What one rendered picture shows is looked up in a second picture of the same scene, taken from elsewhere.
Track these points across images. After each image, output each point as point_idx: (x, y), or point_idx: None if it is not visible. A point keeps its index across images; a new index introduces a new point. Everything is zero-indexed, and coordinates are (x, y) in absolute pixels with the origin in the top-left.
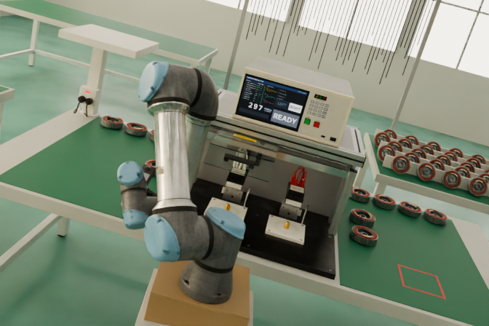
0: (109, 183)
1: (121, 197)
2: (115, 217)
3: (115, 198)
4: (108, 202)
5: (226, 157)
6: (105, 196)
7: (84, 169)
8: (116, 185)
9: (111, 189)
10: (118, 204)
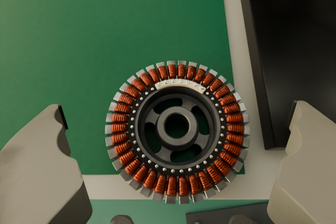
0: None
1: (69, 35)
2: (83, 178)
3: (51, 49)
4: (36, 89)
5: None
6: (16, 55)
7: None
8: None
9: (29, 7)
10: (71, 84)
